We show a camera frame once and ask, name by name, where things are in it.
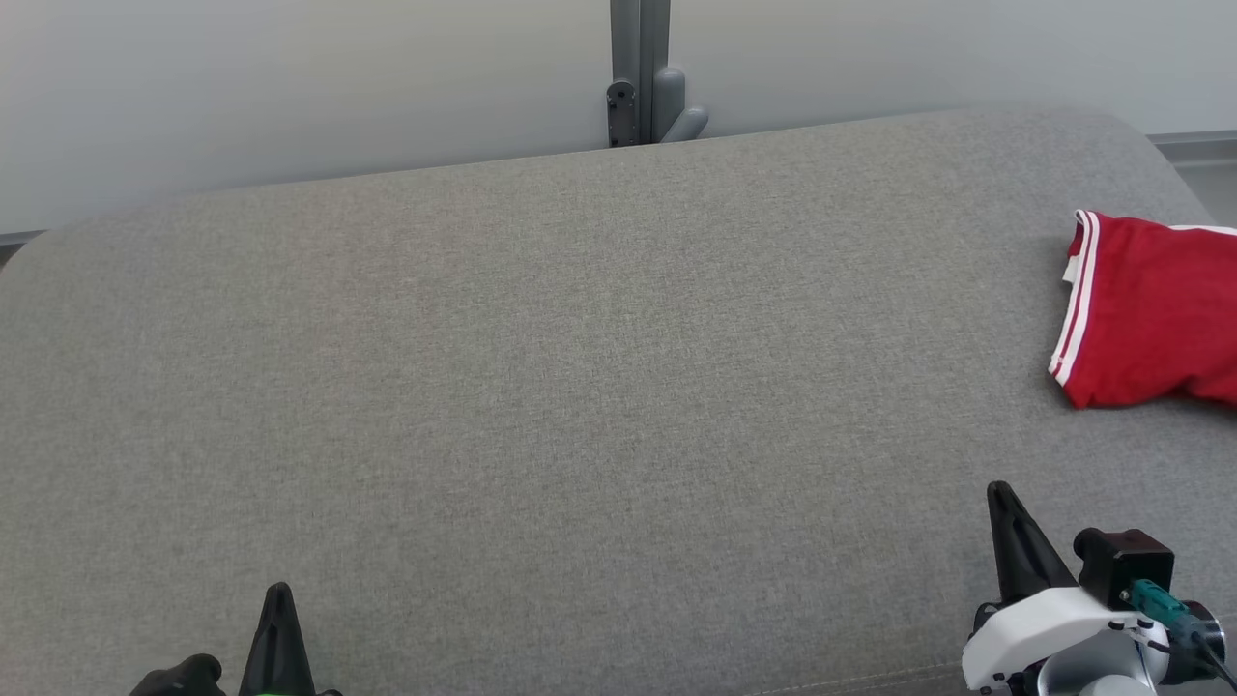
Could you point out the dark hinge bracket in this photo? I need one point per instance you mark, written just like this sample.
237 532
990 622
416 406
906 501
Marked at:
621 116

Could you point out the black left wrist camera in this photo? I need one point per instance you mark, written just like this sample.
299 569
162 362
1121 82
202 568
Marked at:
184 677

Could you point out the red jersey with white sleeves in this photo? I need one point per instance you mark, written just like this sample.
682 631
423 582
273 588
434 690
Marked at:
1160 309

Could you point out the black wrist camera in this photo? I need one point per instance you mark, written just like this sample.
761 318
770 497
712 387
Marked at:
1126 561
184 677

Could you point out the grey vertical post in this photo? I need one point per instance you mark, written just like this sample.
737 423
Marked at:
640 39

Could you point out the grey fabric sofa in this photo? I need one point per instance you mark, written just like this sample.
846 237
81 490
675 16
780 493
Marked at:
580 387

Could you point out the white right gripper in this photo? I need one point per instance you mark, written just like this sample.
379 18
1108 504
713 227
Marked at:
1034 628

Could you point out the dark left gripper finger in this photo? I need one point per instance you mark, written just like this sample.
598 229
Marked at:
278 648

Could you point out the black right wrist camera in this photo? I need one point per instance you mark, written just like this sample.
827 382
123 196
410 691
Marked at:
1126 561

